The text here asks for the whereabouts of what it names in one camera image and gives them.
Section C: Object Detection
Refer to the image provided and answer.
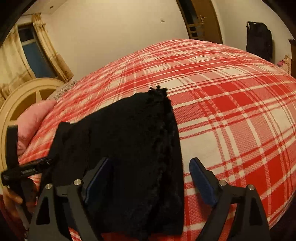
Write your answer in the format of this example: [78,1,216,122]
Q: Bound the black pants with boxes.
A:
[40,87,184,238]

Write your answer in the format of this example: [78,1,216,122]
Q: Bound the person left hand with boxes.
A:
[3,183,37,219]

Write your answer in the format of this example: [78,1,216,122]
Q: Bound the pink folded blanket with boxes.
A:
[16,100,57,157]

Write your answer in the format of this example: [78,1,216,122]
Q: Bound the cream wooden headboard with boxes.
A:
[1,78,64,171]

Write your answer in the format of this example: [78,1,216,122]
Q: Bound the red plaid bed sheet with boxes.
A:
[20,40,295,240]

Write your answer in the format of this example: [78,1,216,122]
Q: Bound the grey striped pillow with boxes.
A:
[47,80,78,100]

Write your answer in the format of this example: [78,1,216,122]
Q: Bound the beige patterned curtain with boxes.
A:
[1,13,74,103]

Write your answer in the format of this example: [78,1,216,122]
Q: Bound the blue window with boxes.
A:
[18,24,57,78]

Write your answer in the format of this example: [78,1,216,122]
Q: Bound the black hanging garment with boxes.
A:
[246,22,273,61]

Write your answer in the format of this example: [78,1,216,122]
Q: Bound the brown wooden door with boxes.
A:
[176,0,223,44]

